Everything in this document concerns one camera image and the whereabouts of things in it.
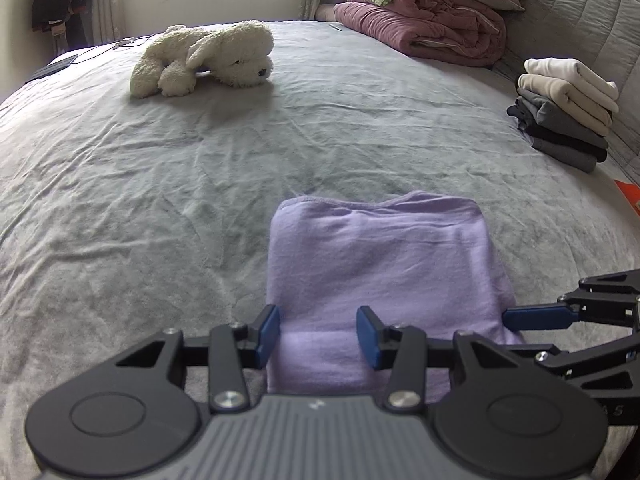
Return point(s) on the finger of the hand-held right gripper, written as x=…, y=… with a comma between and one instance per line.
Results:
x=600, y=357
x=540, y=316

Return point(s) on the white folded sweater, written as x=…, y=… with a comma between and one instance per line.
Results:
x=575, y=75

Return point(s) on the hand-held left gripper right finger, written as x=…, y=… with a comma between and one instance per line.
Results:
x=367, y=337

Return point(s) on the grey folded knit garment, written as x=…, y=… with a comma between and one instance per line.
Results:
x=565, y=156

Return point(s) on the orange item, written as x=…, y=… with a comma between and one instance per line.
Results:
x=631, y=197

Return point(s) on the dark tablet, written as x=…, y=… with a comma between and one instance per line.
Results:
x=52, y=66

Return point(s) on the purple long-sleeved shirt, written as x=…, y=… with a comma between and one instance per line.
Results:
x=375, y=260

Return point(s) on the pink folded quilt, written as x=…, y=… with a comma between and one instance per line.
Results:
x=425, y=30

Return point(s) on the grey quilted headboard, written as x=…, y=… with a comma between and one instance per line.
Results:
x=575, y=15

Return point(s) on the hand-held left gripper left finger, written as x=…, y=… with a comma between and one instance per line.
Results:
x=269, y=335

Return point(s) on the black folded garment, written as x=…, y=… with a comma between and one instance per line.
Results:
x=560, y=140

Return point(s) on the white plush dog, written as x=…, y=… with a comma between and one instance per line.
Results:
x=210, y=57

